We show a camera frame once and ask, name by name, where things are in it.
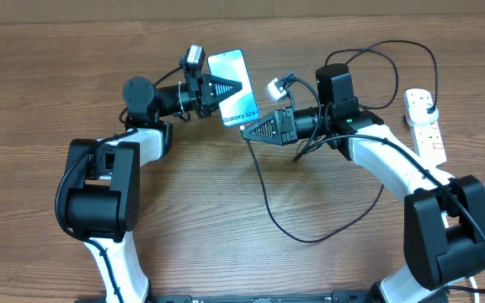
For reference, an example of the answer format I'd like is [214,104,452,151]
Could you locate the Samsung Galaxy smartphone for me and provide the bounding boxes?
[207,49,260,128]

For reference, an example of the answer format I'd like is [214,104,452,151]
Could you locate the black USB charging cable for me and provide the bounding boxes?
[239,40,440,244]

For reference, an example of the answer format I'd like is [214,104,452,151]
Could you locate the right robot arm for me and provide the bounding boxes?
[241,63,485,302]

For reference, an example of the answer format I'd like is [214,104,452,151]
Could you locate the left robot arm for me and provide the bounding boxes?
[55,71,250,302]

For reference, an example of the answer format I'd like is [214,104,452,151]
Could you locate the white charger plug adapter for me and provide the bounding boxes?
[405,104,440,127]

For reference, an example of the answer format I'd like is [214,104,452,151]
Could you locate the white power strip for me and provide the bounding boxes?
[402,88,448,167]

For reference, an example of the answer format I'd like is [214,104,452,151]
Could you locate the cardboard backdrop panel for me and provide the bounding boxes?
[0,0,485,24]

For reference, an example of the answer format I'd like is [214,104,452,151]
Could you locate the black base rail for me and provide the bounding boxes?
[73,289,378,303]

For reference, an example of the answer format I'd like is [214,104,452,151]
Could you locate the white power strip cord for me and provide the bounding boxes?
[440,210,481,303]

